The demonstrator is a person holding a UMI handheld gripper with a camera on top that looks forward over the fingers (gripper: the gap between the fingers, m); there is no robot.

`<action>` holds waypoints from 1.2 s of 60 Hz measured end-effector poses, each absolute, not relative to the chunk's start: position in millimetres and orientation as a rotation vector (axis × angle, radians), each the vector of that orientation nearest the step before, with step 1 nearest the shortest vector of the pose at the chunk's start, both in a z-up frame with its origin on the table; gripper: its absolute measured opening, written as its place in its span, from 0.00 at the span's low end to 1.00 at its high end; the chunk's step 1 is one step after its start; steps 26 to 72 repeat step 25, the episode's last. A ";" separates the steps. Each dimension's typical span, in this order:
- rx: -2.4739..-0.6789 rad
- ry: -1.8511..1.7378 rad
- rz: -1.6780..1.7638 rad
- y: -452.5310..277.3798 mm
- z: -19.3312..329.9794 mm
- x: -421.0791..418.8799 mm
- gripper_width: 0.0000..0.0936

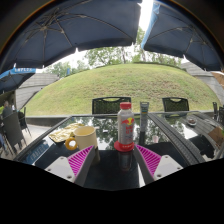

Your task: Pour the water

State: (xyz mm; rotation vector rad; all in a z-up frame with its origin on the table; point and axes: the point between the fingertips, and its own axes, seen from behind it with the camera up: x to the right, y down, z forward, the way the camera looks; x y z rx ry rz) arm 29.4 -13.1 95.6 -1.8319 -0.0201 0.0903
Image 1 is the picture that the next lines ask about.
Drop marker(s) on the brown paper bag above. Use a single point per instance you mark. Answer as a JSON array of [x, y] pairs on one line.
[[216, 136]]

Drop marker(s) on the dark wicker chair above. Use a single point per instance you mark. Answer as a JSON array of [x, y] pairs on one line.
[[13, 131]]

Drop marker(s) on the person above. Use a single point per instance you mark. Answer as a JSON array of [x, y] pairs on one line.
[[6, 111]]

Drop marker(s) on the navy umbrella with printed blue rim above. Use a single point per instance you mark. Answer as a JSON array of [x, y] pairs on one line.
[[13, 78]]

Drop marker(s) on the slim black chair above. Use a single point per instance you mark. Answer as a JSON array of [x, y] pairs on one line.
[[24, 120]]

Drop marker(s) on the black mesh-back plastic chair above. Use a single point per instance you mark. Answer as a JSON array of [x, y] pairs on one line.
[[111, 106], [175, 105]]

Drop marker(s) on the yellow foil wrapper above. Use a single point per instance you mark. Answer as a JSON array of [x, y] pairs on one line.
[[65, 132]]

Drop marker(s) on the large navy patio umbrella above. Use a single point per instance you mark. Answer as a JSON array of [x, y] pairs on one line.
[[80, 30]]

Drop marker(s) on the upright grey-white tube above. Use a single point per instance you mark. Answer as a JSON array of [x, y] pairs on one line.
[[144, 115]]

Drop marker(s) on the small round ashtray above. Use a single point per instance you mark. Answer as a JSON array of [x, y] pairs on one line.
[[192, 122]]

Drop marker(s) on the navy umbrella with light-blue edge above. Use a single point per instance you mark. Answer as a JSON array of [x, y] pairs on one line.
[[183, 36]]

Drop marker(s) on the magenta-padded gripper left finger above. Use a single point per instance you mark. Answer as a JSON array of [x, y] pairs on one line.
[[61, 166]]

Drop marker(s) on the grey slatted building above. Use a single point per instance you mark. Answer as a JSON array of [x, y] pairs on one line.
[[35, 88]]

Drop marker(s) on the clear red-capped drink bottle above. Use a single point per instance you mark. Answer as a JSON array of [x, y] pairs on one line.
[[126, 126]]

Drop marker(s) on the grey sloped-roof building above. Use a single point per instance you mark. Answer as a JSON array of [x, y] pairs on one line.
[[203, 75]]

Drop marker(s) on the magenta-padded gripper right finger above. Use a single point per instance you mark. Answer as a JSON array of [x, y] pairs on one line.
[[165, 166]]

